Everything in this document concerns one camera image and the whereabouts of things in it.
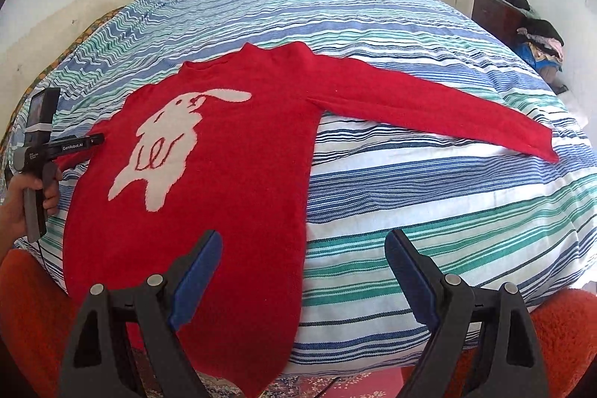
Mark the striped blue green bedspread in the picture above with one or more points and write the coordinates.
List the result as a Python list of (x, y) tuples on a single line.
[(419, 202)]

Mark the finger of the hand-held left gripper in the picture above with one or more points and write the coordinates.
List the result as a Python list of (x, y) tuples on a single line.
[(95, 139)]

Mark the orange fluffy cloth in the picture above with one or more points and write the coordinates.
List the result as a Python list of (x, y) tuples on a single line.
[(32, 314)]

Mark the pile of clothes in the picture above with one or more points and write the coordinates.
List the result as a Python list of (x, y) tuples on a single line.
[(541, 39)]

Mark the person's left hand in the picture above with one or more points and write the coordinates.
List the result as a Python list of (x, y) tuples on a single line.
[(14, 204)]

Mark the dark wooden cabinet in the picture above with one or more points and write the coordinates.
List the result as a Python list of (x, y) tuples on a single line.
[(489, 15)]

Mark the red sweater with white rabbit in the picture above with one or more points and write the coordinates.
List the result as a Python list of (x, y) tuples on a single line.
[(242, 174)]

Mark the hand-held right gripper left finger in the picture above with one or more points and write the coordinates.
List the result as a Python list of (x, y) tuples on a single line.
[(198, 272)]

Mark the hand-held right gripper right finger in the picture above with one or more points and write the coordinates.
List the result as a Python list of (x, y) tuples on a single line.
[(410, 272)]

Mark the orange patterned sheet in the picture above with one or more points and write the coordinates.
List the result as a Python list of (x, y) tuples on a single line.
[(28, 90)]

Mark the beige headboard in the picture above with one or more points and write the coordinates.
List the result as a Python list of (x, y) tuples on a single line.
[(56, 15)]

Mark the patterned rug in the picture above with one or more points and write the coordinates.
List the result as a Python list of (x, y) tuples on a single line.
[(326, 388)]

